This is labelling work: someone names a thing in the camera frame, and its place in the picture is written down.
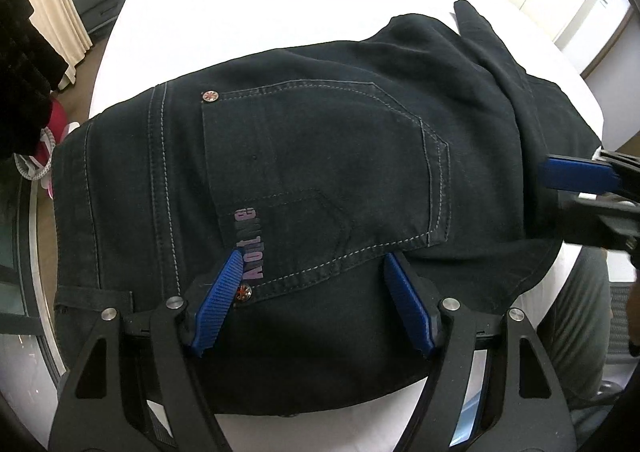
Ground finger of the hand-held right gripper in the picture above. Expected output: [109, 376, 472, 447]
[542, 148, 640, 195]
[556, 193, 640, 255]

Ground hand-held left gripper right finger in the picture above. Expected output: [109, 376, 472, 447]
[384, 252, 577, 452]

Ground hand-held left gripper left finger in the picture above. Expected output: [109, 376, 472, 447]
[47, 251, 244, 452]

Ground black denim pants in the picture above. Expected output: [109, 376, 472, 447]
[52, 0, 603, 418]

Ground person's grey trouser leg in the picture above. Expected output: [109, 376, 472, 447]
[537, 247, 618, 428]

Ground glass balcony door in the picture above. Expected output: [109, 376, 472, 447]
[0, 179, 68, 385]

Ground pink and white object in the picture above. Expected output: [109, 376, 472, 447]
[14, 99, 82, 203]

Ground black hanging garment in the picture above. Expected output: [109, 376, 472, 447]
[0, 0, 68, 160]

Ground beige curtain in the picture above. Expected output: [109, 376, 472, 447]
[12, 0, 94, 90]

